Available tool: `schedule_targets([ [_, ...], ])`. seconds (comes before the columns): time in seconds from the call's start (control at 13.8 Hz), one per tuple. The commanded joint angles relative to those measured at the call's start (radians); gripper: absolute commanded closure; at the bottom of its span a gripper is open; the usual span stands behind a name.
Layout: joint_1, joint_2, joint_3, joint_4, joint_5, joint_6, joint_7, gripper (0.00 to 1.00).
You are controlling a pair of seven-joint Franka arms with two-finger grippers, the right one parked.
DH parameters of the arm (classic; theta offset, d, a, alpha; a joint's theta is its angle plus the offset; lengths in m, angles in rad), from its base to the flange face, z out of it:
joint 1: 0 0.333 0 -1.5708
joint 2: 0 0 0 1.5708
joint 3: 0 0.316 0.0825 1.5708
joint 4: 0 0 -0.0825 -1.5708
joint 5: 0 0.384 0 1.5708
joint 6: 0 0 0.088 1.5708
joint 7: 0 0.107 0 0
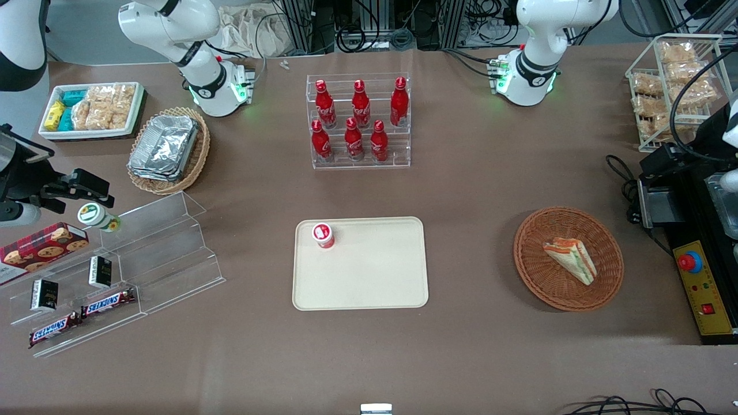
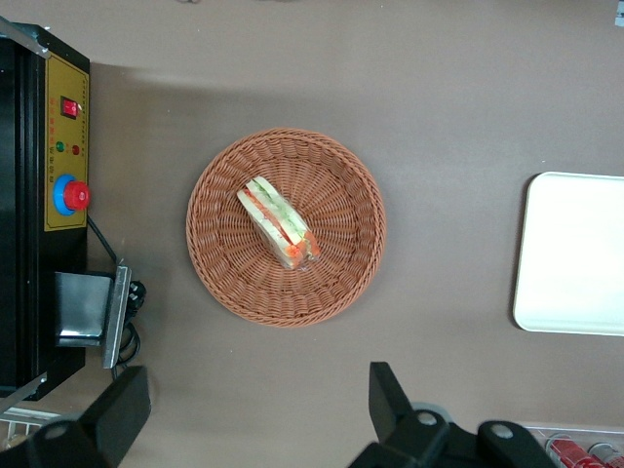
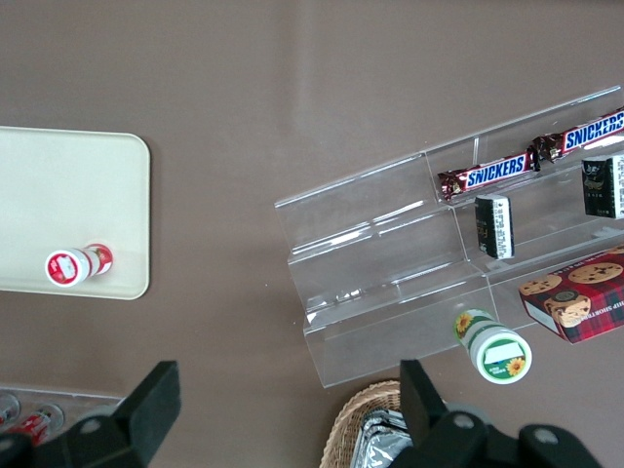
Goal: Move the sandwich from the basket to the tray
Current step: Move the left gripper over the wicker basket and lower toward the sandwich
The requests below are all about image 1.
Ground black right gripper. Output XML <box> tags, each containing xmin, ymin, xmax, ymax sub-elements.
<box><xmin>0</xmin><ymin>124</ymin><xmax>115</xmax><ymax>213</ymax></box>

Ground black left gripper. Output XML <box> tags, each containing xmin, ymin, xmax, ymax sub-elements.
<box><xmin>640</xmin><ymin>107</ymin><xmax>733</xmax><ymax>176</ymax></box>

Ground triangular sandwich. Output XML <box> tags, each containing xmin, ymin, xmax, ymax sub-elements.
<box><xmin>543</xmin><ymin>237</ymin><xmax>597</xmax><ymax>286</ymax></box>

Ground white rectangular snack tray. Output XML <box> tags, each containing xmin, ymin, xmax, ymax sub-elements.
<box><xmin>38</xmin><ymin>82</ymin><xmax>146</xmax><ymax>141</ymax></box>

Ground tan oval wicker basket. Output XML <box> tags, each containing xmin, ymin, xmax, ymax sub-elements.
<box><xmin>126</xmin><ymin>107</ymin><xmax>210</xmax><ymax>196</ymax></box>

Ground brown round wicker basket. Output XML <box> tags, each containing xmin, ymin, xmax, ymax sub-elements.
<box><xmin>513</xmin><ymin>206</ymin><xmax>624</xmax><ymax>312</ymax></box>

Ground beige plastic tray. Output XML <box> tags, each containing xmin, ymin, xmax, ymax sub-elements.
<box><xmin>292</xmin><ymin>217</ymin><xmax>430</xmax><ymax>311</ymax></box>

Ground green and white cup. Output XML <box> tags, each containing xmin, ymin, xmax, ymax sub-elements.
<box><xmin>78</xmin><ymin>203</ymin><xmax>121</xmax><ymax>233</ymax></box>

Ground bagged fried snack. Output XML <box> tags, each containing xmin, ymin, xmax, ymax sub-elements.
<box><xmin>666</xmin><ymin>61</ymin><xmax>711</xmax><ymax>85</ymax></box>
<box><xmin>677</xmin><ymin>81</ymin><xmax>719</xmax><ymax>109</ymax></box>
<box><xmin>637</xmin><ymin>115</ymin><xmax>675</xmax><ymax>142</ymax></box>
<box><xmin>659</xmin><ymin>41</ymin><xmax>697</xmax><ymax>64</ymax></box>
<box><xmin>632</xmin><ymin>95</ymin><xmax>671</xmax><ymax>116</ymax></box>
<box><xmin>632</xmin><ymin>72</ymin><xmax>664</xmax><ymax>96</ymax></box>

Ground grey and black device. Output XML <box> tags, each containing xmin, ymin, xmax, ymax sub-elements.
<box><xmin>637</xmin><ymin>173</ymin><xmax>688</xmax><ymax>229</ymax></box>

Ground red plaid cookie box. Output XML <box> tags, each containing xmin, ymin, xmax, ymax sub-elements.
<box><xmin>0</xmin><ymin>222</ymin><xmax>89</xmax><ymax>287</ymax></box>

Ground clear plastic container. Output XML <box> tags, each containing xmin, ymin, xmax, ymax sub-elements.
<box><xmin>705</xmin><ymin>173</ymin><xmax>738</xmax><ymax>234</ymax></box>

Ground yellow snack pack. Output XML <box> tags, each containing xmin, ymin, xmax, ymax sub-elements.
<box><xmin>44</xmin><ymin>100</ymin><xmax>66</xmax><ymax>131</ymax></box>

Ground clear acrylic stepped shelf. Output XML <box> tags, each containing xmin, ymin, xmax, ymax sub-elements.
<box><xmin>99</xmin><ymin>191</ymin><xmax>227</xmax><ymax>315</ymax></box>
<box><xmin>0</xmin><ymin>231</ymin><xmax>146</xmax><ymax>359</ymax></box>

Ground small black box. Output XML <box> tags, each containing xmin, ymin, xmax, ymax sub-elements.
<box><xmin>88</xmin><ymin>256</ymin><xmax>113</xmax><ymax>289</ymax></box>
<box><xmin>31</xmin><ymin>279</ymin><xmax>59</xmax><ymax>312</ymax></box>

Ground stack of foil trays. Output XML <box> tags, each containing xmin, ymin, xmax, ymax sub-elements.
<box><xmin>127</xmin><ymin>115</ymin><xmax>200</xmax><ymax>182</ymax></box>

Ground Snickers chocolate bar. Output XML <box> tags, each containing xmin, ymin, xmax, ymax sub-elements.
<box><xmin>81</xmin><ymin>288</ymin><xmax>137</xmax><ymax>319</ymax></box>
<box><xmin>29</xmin><ymin>312</ymin><xmax>82</xmax><ymax>349</ymax></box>

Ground yellow control panel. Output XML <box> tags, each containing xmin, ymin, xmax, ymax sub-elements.
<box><xmin>673</xmin><ymin>240</ymin><xmax>736</xmax><ymax>336</ymax></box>

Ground beige cloth bag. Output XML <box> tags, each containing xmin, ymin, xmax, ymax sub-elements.
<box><xmin>218</xmin><ymin>6</ymin><xmax>284</xmax><ymax>58</ymax></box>

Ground red cola bottle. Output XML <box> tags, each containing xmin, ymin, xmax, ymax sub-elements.
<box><xmin>311</xmin><ymin>119</ymin><xmax>333</xmax><ymax>161</ymax></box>
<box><xmin>370</xmin><ymin>120</ymin><xmax>389</xmax><ymax>163</ymax></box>
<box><xmin>315</xmin><ymin>80</ymin><xmax>337</xmax><ymax>129</ymax></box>
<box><xmin>390</xmin><ymin>77</ymin><xmax>409</xmax><ymax>127</ymax></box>
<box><xmin>345</xmin><ymin>117</ymin><xmax>364</xmax><ymax>161</ymax></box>
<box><xmin>352</xmin><ymin>80</ymin><xmax>371</xmax><ymax>128</ymax></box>

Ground red cup with white lid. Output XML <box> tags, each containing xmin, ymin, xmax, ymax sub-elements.
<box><xmin>312</xmin><ymin>222</ymin><xmax>336</xmax><ymax>249</ymax></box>

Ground clear acrylic bottle rack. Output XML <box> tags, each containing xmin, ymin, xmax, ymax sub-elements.
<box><xmin>306</xmin><ymin>73</ymin><xmax>412</xmax><ymax>170</ymax></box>

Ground black arm-mounted cable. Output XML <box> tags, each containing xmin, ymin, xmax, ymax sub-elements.
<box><xmin>669</xmin><ymin>43</ymin><xmax>738</xmax><ymax>163</ymax></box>

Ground black device cable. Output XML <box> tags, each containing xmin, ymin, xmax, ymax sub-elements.
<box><xmin>605</xmin><ymin>154</ymin><xmax>675</xmax><ymax>257</ymax></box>

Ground white wire rack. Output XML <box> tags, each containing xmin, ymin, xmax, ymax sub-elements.
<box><xmin>626</xmin><ymin>33</ymin><xmax>738</xmax><ymax>153</ymax></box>

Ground black right base cables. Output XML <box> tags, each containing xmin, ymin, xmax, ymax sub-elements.
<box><xmin>205</xmin><ymin>14</ymin><xmax>267</xmax><ymax>87</ymax></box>

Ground black base cables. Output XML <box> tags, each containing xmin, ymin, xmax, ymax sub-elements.
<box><xmin>205</xmin><ymin>14</ymin><xmax>267</xmax><ymax>87</ymax></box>
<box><xmin>443</xmin><ymin>48</ymin><xmax>503</xmax><ymax>79</ymax></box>

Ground black left base cables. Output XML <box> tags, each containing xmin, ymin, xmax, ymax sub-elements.
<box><xmin>443</xmin><ymin>48</ymin><xmax>503</xmax><ymax>79</ymax></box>

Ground black floor cables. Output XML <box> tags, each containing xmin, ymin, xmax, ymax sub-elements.
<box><xmin>562</xmin><ymin>388</ymin><xmax>724</xmax><ymax>415</ymax></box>

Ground aluminium frame post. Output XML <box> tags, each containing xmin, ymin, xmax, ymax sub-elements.
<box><xmin>280</xmin><ymin>0</ymin><xmax>317</xmax><ymax>55</ymax></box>

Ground black cable coil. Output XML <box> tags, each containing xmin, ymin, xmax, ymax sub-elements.
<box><xmin>336</xmin><ymin>23</ymin><xmax>381</xmax><ymax>52</ymax></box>

